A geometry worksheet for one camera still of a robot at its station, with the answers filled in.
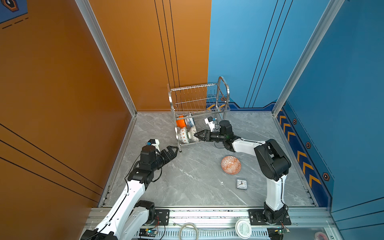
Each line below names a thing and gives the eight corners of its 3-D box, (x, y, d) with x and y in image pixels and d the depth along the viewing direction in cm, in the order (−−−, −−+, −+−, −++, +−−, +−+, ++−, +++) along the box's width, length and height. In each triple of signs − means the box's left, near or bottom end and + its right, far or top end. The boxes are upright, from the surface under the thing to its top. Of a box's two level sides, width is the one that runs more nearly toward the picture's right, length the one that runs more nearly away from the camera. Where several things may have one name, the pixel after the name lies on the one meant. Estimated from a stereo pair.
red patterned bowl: (222, 174, 89) (223, 171, 86) (220, 159, 96) (221, 155, 92) (240, 174, 89) (242, 171, 86) (237, 159, 96) (239, 155, 92)
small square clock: (236, 189, 84) (237, 188, 82) (235, 179, 87) (235, 177, 86) (247, 189, 84) (248, 188, 82) (245, 179, 87) (246, 177, 86)
